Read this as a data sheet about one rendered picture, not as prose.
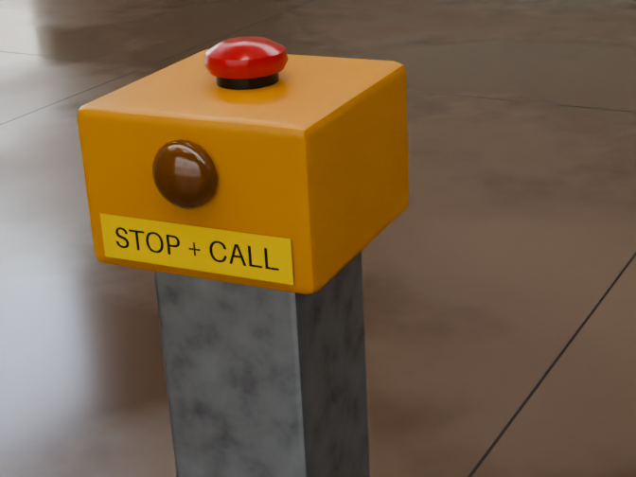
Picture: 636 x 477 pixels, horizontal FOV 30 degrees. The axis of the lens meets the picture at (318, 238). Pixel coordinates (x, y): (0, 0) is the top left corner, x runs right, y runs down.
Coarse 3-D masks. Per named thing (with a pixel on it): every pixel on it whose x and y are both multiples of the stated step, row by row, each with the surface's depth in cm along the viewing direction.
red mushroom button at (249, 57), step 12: (252, 36) 57; (216, 48) 56; (228, 48) 55; (240, 48) 55; (252, 48) 55; (264, 48) 55; (276, 48) 56; (204, 60) 56; (216, 60) 55; (228, 60) 55; (240, 60) 54; (252, 60) 54; (264, 60) 55; (276, 60) 55; (216, 72) 55; (228, 72) 55; (240, 72) 55; (252, 72) 55; (264, 72) 55; (276, 72) 56
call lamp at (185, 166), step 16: (176, 144) 52; (192, 144) 52; (160, 160) 52; (176, 160) 52; (192, 160) 51; (208, 160) 52; (160, 176) 52; (176, 176) 52; (192, 176) 51; (208, 176) 52; (160, 192) 53; (176, 192) 52; (192, 192) 52; (208, 192) 52; (192, 208) 53
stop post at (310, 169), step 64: (192, 64) 60; (320, 64) 59; (384, 64) 58; (128, 128) 53; (192, 128) 52; (256, 128) 51; (320, 128) 51; (384, 128) 57; (128, 192) 55; (256, 192) 52; (320, 192) 51; (384, 192) 58; (128, 256) 56; (192, 256) 54; (256, 256) 53; (320, 256) 52; (192, 320) 58; (256, 320) 57; (320, 320) 58; (192, 384) 60; (256, 384) 58; (320, 384) 59; (192, 448) 62; (256, 448) 60; (320, 448) 60
